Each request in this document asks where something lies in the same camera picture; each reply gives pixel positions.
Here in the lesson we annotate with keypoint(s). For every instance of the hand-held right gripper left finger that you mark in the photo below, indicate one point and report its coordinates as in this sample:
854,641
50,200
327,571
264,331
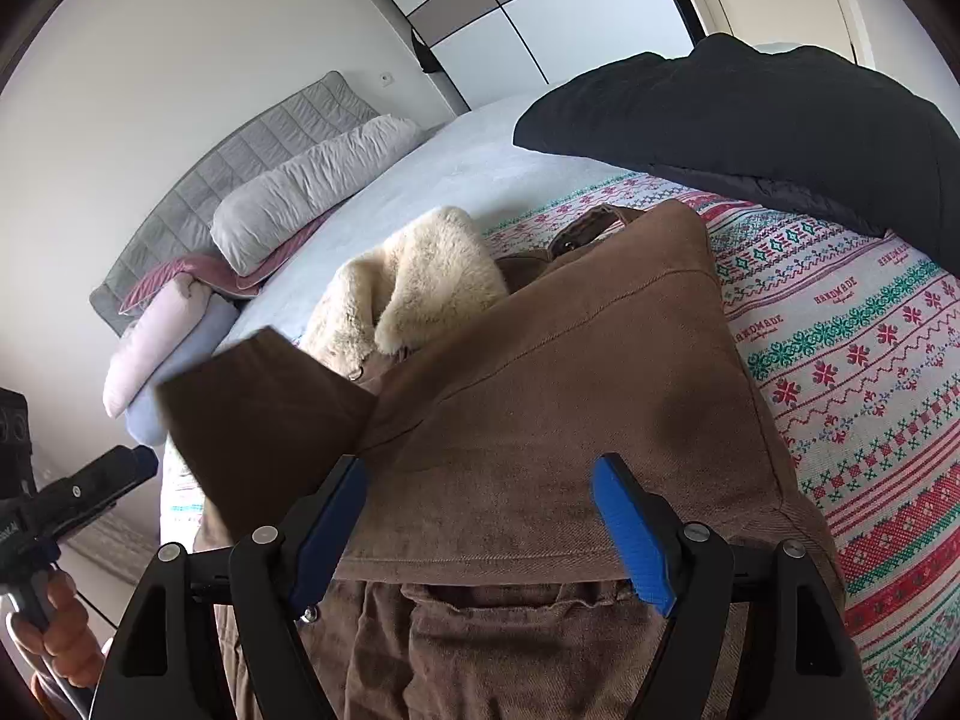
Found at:
337,510

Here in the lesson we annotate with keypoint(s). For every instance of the black jacket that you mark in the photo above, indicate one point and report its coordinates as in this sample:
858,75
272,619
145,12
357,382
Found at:
750,120

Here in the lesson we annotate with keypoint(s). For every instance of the pink rolled pillow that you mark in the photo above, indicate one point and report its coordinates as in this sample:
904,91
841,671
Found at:
146,345

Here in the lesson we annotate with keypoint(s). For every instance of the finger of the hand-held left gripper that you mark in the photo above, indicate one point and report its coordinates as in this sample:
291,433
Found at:
112,472

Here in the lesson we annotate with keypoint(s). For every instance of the patterned knit-print blanket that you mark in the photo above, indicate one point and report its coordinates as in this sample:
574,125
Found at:
862,360

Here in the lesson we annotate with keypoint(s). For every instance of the brown coat with fleece collar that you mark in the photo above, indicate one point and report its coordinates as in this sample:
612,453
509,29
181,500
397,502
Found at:
570,390

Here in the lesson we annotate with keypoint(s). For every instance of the person's left hand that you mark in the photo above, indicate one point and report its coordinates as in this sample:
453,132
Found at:
71,645

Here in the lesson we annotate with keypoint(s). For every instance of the black hanging garment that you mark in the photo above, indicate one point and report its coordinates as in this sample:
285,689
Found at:
425,52

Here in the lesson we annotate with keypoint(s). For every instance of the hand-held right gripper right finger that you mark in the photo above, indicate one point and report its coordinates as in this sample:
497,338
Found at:
630,532

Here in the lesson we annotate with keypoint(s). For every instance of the white and grey wardrobe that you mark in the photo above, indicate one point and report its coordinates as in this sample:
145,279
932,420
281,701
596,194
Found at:
570,7

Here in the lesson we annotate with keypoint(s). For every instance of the grey quilted headboard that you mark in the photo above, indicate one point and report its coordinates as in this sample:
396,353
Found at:
225,165

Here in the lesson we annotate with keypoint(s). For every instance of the grey pillow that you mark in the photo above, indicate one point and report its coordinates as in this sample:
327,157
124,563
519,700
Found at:
307,187

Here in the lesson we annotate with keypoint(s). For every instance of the pale blue rolled pillow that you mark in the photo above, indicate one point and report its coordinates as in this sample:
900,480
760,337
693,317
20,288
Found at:
191,352

